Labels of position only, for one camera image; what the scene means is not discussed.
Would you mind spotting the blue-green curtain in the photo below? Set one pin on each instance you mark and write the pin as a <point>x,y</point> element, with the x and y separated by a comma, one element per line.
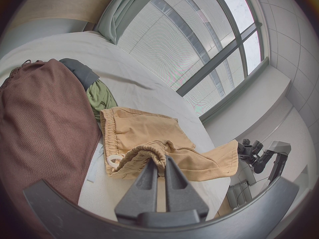
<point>109,26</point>

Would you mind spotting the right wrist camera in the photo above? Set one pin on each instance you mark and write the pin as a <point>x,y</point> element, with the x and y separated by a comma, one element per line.
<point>246,141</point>

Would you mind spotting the window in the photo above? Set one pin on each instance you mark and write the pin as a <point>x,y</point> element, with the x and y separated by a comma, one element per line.
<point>174,46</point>

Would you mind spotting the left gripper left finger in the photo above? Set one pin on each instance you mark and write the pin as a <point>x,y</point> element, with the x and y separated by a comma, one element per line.
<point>139,198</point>

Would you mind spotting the black garment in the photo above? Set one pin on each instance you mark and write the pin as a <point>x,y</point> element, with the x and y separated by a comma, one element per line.
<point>79,71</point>

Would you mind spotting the bed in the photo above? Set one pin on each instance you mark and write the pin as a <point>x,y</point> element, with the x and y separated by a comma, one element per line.
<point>154,101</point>

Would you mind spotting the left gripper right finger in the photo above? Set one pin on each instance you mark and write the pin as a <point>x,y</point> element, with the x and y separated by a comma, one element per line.
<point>182,195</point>

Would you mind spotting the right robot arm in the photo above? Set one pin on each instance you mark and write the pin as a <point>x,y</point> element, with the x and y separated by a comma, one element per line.
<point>260,162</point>

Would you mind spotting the brown shorts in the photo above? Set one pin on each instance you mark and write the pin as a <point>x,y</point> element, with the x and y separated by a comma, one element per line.
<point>44,123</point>

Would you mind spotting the pale blue garment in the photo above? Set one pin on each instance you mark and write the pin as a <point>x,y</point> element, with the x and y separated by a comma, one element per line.
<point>96,163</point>

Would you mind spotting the tan shorts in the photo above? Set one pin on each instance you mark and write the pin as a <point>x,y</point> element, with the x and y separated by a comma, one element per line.
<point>139,128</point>

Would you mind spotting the green garment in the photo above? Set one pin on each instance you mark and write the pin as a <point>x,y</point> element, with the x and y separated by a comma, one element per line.
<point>99,96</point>

